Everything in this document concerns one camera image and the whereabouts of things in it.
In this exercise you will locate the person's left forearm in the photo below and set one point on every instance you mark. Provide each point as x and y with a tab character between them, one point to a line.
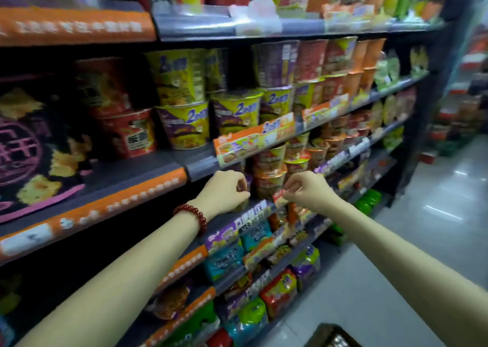
122	278

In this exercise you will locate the person's left hand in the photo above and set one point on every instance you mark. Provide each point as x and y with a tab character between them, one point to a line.
219	196

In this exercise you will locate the white plastic shelf tag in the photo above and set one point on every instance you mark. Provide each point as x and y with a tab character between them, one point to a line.
255	15

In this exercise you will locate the red noodle cup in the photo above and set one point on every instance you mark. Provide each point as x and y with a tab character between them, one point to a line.
127	133
103	87

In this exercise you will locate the group of yellow purple noodle cups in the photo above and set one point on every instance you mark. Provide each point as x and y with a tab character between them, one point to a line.
190	123

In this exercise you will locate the person's right hand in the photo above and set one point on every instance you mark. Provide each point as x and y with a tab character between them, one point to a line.
314	192

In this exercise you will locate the green snack packets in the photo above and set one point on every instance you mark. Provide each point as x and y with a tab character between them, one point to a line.
387	72

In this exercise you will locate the row of red orange noodle cups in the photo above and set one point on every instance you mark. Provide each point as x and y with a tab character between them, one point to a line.
335	64

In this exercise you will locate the stack of small noodle bowls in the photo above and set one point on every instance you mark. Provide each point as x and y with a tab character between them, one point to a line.
305	152

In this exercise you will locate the orange shelf edge strip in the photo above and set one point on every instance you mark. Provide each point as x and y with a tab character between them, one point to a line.
95	209

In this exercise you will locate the black flower print bag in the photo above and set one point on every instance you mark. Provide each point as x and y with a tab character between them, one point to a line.
34	152

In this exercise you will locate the small red white price tag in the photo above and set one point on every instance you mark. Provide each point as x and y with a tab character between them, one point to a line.
279	198

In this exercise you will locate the person's right thumb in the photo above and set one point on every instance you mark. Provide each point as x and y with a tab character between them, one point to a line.
292	195

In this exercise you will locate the orange promotional shelf label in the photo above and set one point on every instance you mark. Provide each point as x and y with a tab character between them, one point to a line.
251	139

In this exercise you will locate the brown cardboard box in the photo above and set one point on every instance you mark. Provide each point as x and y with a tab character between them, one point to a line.
329	337

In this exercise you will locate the green bottles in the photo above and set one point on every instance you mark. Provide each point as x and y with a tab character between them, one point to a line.
368	202

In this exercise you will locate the dark metal shelf unit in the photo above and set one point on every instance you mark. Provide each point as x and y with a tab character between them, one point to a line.
125	175

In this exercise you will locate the person's left thumb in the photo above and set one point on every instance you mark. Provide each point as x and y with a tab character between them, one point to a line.
242	198

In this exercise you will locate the purple noodle cup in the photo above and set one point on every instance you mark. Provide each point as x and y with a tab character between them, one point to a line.
275	63

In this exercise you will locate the person's right forearm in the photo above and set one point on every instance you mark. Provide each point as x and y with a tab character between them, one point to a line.
404	270

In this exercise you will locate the orange shelf banner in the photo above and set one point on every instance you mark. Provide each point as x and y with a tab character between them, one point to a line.
72	24

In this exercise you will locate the pile of colourful noodle packets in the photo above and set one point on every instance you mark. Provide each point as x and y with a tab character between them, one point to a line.
247	278

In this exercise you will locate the background store shelves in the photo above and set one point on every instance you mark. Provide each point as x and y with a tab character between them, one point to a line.
461	106

